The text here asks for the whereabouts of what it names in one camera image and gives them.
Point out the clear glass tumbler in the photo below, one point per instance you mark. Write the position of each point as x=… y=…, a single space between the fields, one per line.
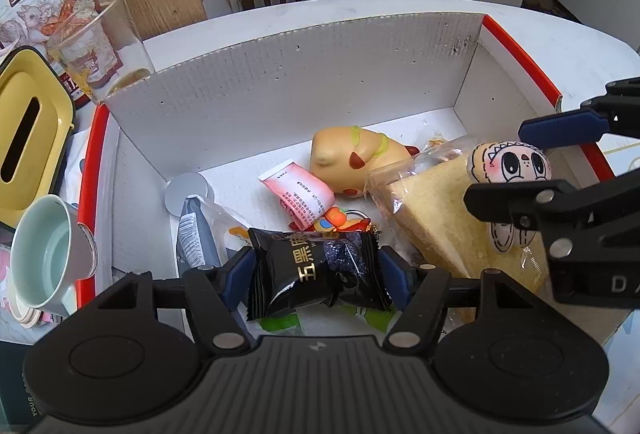
x=110 y=44

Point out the red shoe box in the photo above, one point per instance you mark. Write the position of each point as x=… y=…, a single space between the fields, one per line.
x=300 y=79

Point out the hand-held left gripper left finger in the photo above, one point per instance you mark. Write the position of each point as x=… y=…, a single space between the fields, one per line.
x=239 y=277

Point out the yellow capybara toy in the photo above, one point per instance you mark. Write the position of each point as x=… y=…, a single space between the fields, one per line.
x=345 y=159

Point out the pink snack packet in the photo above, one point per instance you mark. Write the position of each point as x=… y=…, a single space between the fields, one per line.
x=300 y=194

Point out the yellow grey tissue box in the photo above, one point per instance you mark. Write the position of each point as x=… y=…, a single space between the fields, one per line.
x=47 y=114

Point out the round silver lid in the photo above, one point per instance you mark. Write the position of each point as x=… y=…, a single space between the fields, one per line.
x=187 y=194

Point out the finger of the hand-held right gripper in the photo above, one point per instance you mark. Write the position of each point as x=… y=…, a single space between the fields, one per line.
x=510 y=204
x=560 y=128

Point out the beige round coaster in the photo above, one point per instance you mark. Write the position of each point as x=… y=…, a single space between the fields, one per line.
x=25 y=317

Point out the mint green cup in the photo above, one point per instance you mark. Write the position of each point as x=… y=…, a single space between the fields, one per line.
x=45 y=254

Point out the bread slice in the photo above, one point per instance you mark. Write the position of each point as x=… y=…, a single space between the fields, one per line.
x=430 y=209

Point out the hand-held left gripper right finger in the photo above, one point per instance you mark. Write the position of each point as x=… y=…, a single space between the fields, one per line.
x=396 y=280

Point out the dark green box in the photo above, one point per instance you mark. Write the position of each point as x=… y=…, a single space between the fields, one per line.
x=15 y=379

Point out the round cartoon face toy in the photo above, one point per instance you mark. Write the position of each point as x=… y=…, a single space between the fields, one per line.
x=510 y=162

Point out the black snack packet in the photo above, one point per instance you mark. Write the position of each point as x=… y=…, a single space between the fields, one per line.
x=300 y=274

